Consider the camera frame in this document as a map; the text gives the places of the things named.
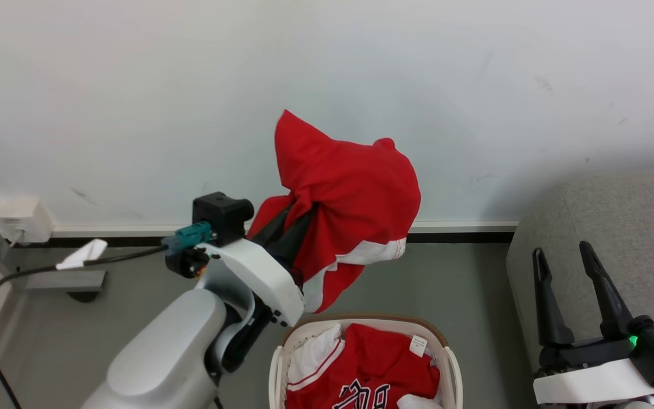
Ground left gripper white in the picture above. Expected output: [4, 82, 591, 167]
[201, 204, 318, 328]

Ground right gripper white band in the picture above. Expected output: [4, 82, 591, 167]
[533, 241, 654, 406]

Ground red garment with white hem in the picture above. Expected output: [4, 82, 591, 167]
[246, 110, 422, 314]

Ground red jersey with black print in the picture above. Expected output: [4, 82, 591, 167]
[285, 323, 441, 409]

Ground white laundry basket brown rim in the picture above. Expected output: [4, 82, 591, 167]
[269, 314, 464, 409]

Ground grey fabric sofa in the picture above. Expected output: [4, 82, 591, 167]
[506, 169, 654, 409]

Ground white and black baseboard strip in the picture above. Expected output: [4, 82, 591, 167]
[12, 220, 519, 249]

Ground teal cable connector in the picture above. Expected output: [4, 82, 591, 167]
[162, 222, 215, 254]

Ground white cable tag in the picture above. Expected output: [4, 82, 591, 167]
[56, 239, 108, 271]

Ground white wall socket box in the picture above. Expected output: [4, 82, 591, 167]
[0, 197, 54, 245]

